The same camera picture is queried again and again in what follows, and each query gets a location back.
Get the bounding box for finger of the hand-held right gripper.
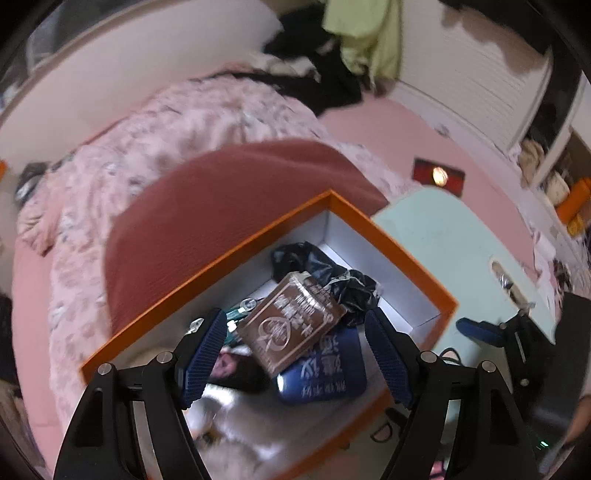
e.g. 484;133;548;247
456;311;532;365

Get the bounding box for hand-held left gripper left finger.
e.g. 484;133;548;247
53;308;229;480

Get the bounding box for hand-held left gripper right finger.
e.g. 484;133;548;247
364;308;541;480

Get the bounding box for teal toy car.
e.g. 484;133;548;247
225;298;262;344

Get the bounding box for dark blue pouch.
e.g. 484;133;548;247
274;325;368;404

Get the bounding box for beige fluffy pom-pom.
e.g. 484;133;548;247
185;388;296;462

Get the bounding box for orange cardboard box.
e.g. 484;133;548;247
82;189;459;462

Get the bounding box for brown foil packet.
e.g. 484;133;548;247
235;271;347;376

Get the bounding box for black plastic bag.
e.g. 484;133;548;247
270;242;383;328

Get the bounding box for person's right forearm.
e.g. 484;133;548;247
566;392;591;446

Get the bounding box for orange container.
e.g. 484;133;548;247
555;178;591;227

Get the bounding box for mint green lap table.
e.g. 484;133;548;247
342;188;561;480

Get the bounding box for smartphone with lit screen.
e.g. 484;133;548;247
412;158;467;199

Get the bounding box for dusty red knit blanket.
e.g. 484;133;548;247
105;138;389;337

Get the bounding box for pink bed sheet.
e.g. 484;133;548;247
9;97;541;467

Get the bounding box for pink floral blanket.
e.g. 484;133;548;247
16;74;416;416

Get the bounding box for white slatted cabinet door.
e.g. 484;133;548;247
397;9;555;153

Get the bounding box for pile of black clothes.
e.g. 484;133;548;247
226;7;365;116

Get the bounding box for white garment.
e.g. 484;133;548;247
252;50;320;83

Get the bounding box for white curved headboard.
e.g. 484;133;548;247
0;0;282;139

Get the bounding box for light green hanging cloth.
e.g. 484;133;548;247
322;0;403;90

